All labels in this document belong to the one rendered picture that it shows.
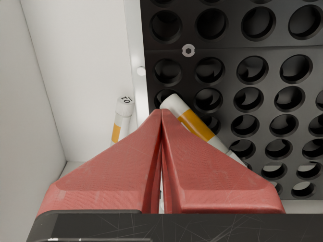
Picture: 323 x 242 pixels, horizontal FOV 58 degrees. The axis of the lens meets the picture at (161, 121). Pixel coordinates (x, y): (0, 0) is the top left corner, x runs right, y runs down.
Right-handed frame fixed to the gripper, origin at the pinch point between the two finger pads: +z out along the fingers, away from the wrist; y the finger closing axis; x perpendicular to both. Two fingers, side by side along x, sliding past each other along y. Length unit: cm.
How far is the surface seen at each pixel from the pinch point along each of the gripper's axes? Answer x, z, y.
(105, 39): -1.0, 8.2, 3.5
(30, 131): 3.7, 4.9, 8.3
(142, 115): 3.7, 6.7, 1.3
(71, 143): 7.4, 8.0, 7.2
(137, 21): -2.5, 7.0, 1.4
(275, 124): 2.6, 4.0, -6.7
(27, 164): 5.2, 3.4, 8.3
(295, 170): 3.3, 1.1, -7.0
